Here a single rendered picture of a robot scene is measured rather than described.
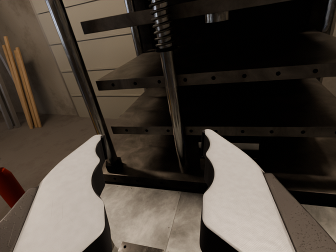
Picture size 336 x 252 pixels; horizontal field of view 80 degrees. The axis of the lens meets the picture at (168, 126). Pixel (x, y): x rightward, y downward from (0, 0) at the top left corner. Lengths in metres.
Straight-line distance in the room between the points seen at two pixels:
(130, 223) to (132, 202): 0.11
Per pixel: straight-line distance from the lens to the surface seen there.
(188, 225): 0.87
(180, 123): 0.91
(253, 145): 0.98
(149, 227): 0.89
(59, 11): 0.98
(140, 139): 1.42
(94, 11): 3.31
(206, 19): 1.09
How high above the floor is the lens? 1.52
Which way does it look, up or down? 29 degrees down
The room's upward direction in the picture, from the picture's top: 10 degrees counter-clockwise
